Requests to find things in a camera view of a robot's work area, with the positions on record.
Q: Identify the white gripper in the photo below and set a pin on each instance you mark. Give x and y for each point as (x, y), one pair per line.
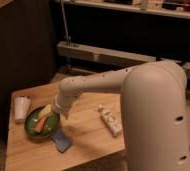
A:
(60, 105)

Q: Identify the green ceramic bowl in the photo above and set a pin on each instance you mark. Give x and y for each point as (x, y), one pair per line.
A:
(51, 124)

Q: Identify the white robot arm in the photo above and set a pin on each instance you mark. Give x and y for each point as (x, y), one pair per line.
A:
(153, 112)

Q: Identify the orange carrot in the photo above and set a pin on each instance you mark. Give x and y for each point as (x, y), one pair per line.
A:
(40, 124)

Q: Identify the white plastic cup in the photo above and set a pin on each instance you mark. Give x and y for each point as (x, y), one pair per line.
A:
(21, 108)

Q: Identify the wooden table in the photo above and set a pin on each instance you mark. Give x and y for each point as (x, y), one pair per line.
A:
(90, 138)

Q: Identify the blue sponge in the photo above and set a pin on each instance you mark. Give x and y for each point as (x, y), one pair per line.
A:
(61, 140)

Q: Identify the white tube bottle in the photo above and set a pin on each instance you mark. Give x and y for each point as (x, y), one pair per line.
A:
(110, 120)

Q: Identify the metal pole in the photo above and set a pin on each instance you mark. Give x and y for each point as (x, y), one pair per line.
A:
(68, 39)

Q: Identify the background shelf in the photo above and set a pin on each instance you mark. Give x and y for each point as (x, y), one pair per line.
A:
(127, 8)

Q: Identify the grey metal rail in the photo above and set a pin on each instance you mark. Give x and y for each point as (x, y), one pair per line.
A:
(107, 56)

